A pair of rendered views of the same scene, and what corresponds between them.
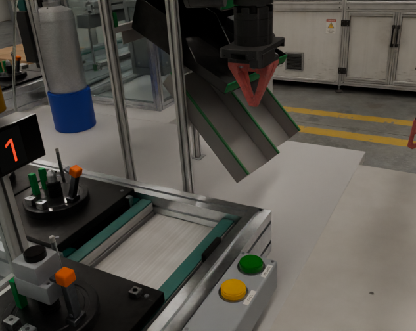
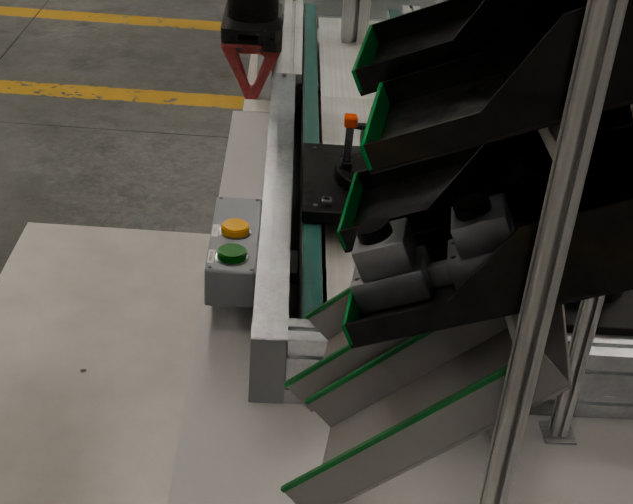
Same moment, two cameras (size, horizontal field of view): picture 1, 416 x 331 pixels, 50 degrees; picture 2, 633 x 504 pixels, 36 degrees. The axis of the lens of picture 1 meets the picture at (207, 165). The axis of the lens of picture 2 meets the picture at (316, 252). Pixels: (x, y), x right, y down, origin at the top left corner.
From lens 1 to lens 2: 1.73 m
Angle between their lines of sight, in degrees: 114
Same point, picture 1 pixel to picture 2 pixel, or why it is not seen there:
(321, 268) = (160, 390)
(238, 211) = (301, 326)
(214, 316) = (239, 212)
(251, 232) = (258, 296)
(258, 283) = (213, 243)
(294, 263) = (203, 387)
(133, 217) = not seen: hidden behind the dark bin
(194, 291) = (278, 230)
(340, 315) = (122, 335)
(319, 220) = (187, 485)
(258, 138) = (338, 371)
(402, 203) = not seen: outside the picture
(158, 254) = not seen: hidden behind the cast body
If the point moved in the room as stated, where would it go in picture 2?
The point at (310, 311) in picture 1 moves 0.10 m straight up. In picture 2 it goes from (160, 331) to (159, 271)
